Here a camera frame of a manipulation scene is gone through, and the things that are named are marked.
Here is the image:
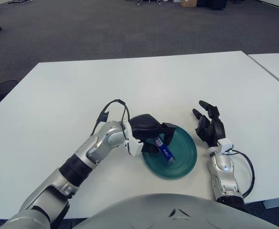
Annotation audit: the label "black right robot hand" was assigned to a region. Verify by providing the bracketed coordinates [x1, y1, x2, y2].
[192, 100, 226, 147]

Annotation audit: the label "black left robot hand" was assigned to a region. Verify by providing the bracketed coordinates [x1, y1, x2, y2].
[129, 114, 177, 155]

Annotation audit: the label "blue purple gum pack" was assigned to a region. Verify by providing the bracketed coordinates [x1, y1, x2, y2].
[155, 136, 177, 165]

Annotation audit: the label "teal green round plate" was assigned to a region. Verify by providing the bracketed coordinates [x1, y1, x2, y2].
[140, 124, 198, 179]

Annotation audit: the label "grey robot torso shell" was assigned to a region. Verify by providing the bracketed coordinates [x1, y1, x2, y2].
[72, 193, 279, 229]

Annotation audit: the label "white table foot beam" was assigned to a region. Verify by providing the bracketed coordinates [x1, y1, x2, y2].
[263, 199, 279, 210]

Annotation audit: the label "black cabinet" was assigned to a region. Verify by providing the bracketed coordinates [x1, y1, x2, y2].
[197, 0, 228, 10]

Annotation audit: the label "black mesh chair seat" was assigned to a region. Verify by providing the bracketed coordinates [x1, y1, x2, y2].
[0, 80, 18, 102]

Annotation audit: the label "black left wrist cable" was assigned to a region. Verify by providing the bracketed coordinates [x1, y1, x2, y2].
[91, 99, 132, 136]

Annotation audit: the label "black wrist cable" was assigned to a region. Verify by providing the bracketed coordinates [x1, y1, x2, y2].
[91, 99, 132, 136]
[227, 149, 256, 198]

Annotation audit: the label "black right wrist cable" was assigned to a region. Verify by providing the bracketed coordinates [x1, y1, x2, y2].
[227, 149, 256, 198]

